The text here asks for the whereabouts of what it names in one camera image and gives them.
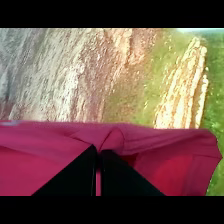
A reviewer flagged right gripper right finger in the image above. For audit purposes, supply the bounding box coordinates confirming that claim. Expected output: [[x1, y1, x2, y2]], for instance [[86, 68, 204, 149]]
[[99, 149, 166, 197]]

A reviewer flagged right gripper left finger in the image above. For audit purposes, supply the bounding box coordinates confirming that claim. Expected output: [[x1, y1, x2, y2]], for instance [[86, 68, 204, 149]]
[[32, 143, 99, 197]]

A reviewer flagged red garment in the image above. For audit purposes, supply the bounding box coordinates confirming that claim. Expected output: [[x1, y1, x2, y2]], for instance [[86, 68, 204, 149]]
[[0, 119, 223, 197]]

